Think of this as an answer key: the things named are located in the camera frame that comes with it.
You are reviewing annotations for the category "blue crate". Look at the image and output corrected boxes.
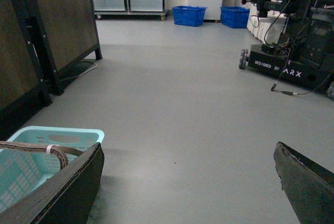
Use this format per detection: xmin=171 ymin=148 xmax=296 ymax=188
xmin=172 ymin=6 xmax=207 ymax=27
xmin=221 ymin=6 xmax=250 ymax=29

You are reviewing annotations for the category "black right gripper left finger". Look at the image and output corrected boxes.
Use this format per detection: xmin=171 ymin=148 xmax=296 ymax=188
xmin=1 ymin=143 xmax=104 ymax=223

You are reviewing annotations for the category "blue crate left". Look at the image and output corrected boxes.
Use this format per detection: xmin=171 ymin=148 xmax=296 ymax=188
xmin=172 ymin=6 xmax=207 ymax=27

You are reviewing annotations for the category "black wooden display stand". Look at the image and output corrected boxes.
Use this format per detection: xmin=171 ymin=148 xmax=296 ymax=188
xmin=1 ymin=0 xmax=102 ymax=140

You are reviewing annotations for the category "blue crate right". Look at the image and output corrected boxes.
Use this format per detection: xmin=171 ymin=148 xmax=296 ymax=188
xmin=221 ymin=6 xmax=250 ymax=29

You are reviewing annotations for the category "light blue plastic basket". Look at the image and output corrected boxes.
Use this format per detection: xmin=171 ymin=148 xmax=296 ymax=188
xmin=1 ymin=126 xmax=104 ymax=212

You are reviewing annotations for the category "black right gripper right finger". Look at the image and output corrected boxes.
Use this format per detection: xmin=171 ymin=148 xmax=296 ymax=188
xmin=273 ymin=142 xmax=333 ymax=223

